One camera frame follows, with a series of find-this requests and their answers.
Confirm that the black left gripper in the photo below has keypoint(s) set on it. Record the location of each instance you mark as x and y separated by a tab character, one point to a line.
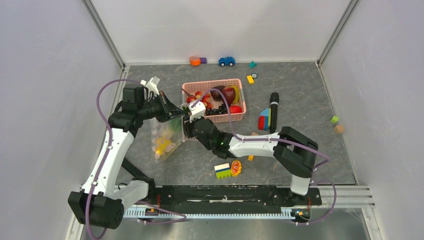
167	106

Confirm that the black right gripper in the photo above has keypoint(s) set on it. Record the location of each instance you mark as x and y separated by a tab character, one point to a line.
188	126

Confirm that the green white bok choy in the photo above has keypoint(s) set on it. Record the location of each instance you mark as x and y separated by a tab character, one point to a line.
177	128

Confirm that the red lychee bunch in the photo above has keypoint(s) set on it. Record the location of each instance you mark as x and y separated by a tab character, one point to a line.
205	99

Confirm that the yellow lemon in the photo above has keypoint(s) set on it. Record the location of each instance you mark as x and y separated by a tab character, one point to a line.
162	145

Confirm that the clear zip top bag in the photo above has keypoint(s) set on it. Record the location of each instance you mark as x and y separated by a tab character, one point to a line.
158	129

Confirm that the dark purple fruit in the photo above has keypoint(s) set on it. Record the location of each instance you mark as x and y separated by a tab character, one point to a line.
216	94

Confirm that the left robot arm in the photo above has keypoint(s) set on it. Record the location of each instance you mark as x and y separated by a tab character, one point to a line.
97	203

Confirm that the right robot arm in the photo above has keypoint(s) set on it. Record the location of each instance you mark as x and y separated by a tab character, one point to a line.
294	151

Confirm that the black grape bunch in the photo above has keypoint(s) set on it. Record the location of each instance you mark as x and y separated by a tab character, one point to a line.
221	110

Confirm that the small red apple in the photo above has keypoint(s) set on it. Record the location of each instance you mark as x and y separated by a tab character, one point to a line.
235	109

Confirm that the white blue green brick stack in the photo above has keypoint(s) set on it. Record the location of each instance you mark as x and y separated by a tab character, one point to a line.
223	171

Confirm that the dark red apple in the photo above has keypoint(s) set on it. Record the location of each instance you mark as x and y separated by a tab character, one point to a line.
229	94

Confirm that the orange round patterned toy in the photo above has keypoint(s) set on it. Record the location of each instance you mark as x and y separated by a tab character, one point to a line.
236	168

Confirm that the yellow star fruit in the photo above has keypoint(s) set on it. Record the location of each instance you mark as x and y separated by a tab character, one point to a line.
237	94

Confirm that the purple block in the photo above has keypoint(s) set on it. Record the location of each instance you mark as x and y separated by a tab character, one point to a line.
203	60

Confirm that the red blue yellow brick block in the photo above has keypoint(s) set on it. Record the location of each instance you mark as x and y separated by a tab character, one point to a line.
264	120

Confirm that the yellow rectangular block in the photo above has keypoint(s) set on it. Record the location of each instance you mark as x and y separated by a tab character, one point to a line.
250	79

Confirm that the blue toy car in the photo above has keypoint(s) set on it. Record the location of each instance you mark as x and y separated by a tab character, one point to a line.
227	61

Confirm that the black microphone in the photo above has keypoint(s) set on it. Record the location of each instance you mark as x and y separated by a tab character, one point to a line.
274	103

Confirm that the teal wedge block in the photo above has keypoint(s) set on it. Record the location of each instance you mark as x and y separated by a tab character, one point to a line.
252	64

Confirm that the green cube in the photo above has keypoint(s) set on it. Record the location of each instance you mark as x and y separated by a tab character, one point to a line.
334	119

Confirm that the tan wooden cube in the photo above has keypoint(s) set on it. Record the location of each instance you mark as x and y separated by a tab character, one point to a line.
339	129

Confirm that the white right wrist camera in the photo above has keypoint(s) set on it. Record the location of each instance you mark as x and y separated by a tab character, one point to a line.
196	110

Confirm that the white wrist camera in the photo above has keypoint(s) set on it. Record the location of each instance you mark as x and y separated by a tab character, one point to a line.
151	87
196	110

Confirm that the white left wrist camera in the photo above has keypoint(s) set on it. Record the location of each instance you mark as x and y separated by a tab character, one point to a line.
151	87

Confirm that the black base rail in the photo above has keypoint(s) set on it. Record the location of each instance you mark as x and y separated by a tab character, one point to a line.
229	199

